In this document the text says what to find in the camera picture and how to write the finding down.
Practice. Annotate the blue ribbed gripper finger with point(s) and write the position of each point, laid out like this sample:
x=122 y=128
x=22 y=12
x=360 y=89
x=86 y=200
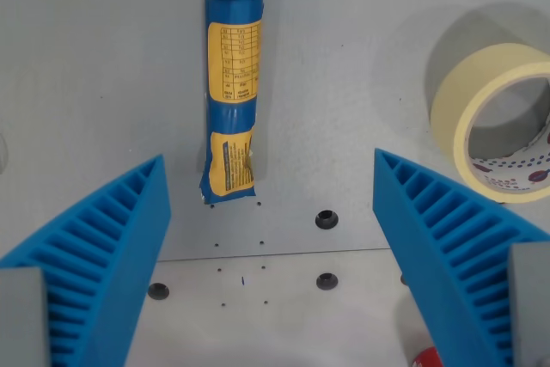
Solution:
x=107 y=251
x=447 y=229

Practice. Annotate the rolled blue and yellow bag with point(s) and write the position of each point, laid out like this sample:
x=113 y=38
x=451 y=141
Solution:
x=234 y=96

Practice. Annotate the red and white object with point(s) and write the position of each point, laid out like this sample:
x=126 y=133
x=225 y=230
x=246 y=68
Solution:
x=425 y=358

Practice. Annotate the cream masking tape roll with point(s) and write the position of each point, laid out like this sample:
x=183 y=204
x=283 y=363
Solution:
x=481 y=83

